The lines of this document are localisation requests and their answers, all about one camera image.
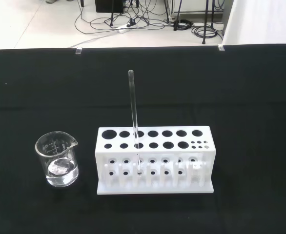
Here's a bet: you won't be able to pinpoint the white test tube rack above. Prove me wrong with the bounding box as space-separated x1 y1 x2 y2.
94 126 217 196

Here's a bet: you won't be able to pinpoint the white power strip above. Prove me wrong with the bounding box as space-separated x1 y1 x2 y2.
117 21 145 34

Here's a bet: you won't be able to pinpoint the glass beaker with water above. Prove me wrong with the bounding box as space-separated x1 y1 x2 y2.
35 131 80 188

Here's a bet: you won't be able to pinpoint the black tripod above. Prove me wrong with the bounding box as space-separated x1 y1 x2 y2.
103 0 116 28
200 0 218 45

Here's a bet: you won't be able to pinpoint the black bench cloth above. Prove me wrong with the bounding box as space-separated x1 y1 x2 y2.
0 43 286 234

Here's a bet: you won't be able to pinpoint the black box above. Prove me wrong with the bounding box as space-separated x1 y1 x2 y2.
95 0 123 14

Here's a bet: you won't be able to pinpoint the white panel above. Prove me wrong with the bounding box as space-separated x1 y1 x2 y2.
223 0 286 47

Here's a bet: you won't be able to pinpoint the tangled black floor cables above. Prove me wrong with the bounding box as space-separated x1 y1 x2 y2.
73 0 174 35

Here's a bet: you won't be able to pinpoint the black bundled cable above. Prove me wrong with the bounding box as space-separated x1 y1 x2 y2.
173 19 195 31

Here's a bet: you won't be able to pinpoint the coiled black cable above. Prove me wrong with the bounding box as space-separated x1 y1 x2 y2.
191 23 224 40

